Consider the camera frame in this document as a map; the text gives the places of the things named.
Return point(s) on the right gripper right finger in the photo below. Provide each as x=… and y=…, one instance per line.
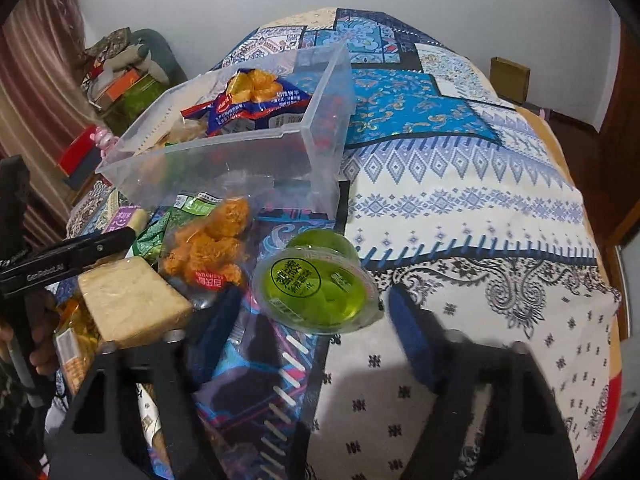
x=524, y=436

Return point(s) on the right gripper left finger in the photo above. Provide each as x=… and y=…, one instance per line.
x=135, y=398

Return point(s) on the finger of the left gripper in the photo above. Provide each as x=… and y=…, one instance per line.
x=65, y=260

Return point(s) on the orange biscuit pack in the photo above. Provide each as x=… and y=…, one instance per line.
x=76, y=340

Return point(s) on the small bread slice pack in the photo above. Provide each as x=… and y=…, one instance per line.
x=130, y=303

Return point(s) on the purple label cracker pack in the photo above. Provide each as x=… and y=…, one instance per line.
x=132, y=217

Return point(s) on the green small snack packet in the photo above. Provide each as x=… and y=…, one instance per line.
x=149, y=243

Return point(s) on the orange fried snack bag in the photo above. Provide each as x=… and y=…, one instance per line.
x=205, y=246

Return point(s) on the green jelly cup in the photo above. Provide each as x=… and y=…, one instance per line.
x=317, y=285

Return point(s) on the person's left hand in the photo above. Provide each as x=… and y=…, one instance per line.
x=43, y=321

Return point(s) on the red box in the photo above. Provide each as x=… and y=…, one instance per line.
x=77, y=151

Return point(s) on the pink plush toy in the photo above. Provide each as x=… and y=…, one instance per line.
x=104, y=140

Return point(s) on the striped red curtain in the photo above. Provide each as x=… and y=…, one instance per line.
x=43, y=110

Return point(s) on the pile of clothes and boxes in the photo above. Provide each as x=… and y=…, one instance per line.
x=126, y=72

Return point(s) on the clear plastic storage bin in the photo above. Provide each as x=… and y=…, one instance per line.
x=292, y=163

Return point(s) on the blue potato chip bag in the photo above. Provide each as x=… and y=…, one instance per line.
x=251, y=100

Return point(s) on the patterned patchwork bed quilt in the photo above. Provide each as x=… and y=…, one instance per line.
x=457, y=195

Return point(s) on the brown wooden door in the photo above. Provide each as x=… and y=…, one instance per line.
x=619, y=140

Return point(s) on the brown cardboard box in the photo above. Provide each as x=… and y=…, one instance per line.
x=509, y=79

